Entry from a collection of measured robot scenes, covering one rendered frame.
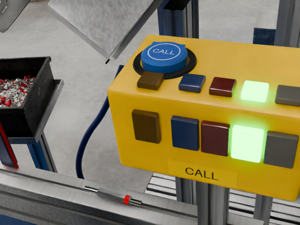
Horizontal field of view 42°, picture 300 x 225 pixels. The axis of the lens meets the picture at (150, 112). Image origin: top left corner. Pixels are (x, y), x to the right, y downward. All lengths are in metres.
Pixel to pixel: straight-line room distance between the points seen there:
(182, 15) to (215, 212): 0.50
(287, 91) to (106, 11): 0.44
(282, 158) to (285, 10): 0.52
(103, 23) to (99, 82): 1.65
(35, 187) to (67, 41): 2.32
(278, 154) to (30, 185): 0.36
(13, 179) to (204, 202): 0.28
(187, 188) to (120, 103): 0.87
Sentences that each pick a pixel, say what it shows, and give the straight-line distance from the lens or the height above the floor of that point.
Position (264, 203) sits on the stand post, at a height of 0.35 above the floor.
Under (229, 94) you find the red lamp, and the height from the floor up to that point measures 1.07.
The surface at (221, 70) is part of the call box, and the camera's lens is 0.33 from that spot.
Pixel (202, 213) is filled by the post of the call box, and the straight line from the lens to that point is 0.45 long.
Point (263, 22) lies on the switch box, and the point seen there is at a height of 0.84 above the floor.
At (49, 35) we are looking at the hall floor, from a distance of 2.96.
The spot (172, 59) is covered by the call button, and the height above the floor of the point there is 1.08.
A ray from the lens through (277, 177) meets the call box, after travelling 0.33.
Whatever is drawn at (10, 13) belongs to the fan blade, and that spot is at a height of 0.98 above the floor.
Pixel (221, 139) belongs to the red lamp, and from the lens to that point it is 0.30.
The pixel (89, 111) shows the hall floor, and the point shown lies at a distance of 2.10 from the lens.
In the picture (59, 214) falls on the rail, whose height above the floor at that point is 0.82.
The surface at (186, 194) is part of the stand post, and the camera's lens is 1.20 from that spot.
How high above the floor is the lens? 1.25
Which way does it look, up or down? 38 degrees down
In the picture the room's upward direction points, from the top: 6 degrees counter-clockwise
